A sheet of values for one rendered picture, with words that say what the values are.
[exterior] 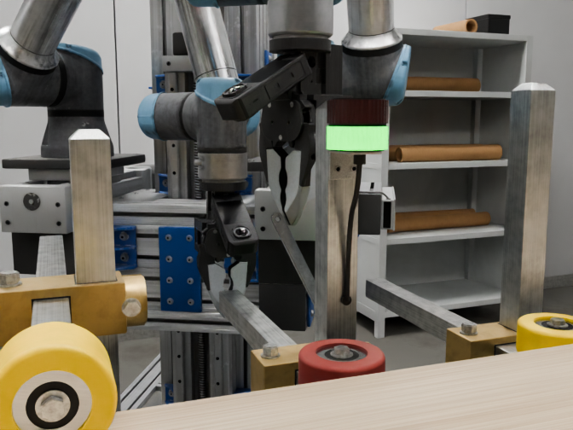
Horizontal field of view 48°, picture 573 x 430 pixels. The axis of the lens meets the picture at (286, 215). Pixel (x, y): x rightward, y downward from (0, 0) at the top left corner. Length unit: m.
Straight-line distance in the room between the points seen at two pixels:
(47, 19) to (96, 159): 0.69
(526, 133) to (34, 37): 0.88
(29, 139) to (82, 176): 2.63
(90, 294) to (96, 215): 0.07
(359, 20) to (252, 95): 0.57
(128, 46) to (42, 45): 2.00
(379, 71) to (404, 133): 2.56
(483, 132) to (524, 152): 3.21
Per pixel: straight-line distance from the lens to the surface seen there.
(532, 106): 0.80
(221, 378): 1.52
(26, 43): 1.30
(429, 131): 3.88
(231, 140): 0.95
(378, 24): 1.23
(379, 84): 1.25
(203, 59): 1.14
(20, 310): 0.62
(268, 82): 0.70
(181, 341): 1.52
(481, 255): 4.07
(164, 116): 1.02
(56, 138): 1.42
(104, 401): 0.45
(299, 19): 0.73
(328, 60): 0.77
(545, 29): 4.44
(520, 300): 0.82
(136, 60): 3.28
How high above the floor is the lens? 1.12
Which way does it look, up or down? 9 degrees down
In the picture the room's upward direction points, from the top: straight up
